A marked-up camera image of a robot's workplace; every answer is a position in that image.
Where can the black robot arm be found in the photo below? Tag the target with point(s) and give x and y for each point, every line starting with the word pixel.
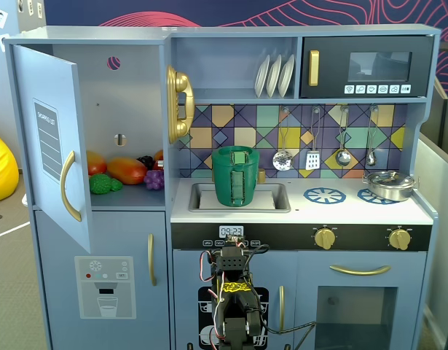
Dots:
pixel 238 317

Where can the steel pot lid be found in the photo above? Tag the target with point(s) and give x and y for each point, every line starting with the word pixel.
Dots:
pixel 389 178

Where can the toy kitchen sink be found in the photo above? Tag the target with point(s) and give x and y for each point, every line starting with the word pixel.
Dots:
pixel 263 200

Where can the green container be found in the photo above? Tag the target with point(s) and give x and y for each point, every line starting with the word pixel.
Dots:
pixel 223 182

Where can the gold toy faucet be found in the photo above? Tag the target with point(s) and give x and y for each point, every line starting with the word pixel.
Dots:
pixel 262 175

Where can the gold stove knob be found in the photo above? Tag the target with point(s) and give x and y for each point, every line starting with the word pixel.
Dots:
pixel 399 239
pixel 325 238

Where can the steel skimmer spoon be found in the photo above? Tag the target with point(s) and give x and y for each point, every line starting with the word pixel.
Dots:
pixel 282 160

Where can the purple toy grapes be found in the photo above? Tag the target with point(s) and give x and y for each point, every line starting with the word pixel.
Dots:
pixel 154 180

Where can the red toy fruit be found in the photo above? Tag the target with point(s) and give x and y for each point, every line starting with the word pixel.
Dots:
pixel 159 158

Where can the steel slotted spatula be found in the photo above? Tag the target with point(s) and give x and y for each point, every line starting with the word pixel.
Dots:
pixel 313 160

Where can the dark toy blackberries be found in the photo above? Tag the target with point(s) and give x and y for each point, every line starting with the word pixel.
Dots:
pixel 146 161

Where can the orange toy mango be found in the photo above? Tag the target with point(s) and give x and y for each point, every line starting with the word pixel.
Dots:
pixel 127 171

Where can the steel ladle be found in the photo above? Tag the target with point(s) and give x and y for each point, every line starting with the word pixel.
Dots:
pixel 343 157

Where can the green toy lettuce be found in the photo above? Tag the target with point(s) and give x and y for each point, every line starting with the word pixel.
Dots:
pixel 101 184

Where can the red orange toy peach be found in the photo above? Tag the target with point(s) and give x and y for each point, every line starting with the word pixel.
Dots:
pixel 96 164

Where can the gold toy phone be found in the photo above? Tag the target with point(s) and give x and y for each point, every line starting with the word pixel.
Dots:
pixel 183 95

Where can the steel toy pot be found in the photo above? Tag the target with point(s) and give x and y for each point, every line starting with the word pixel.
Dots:
pixel 389 193

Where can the white toy plate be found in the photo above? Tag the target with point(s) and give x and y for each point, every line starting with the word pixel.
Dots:
pixel 286 74
pixel 274 76
pixel 262 78

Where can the blue toy kitchen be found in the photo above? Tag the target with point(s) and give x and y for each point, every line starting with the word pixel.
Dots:
pixel 223 65

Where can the light grey desk divider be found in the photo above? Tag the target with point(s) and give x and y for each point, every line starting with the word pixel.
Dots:
pixel 438 218

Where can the yellow beanbag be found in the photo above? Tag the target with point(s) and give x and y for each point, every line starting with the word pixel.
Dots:
pixel 1 171

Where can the blue fridge door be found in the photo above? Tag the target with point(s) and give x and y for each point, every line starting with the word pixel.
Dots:
pixel 27 91

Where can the small gripper camera board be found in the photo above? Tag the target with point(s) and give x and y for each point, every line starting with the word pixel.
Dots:
pixel 235 241

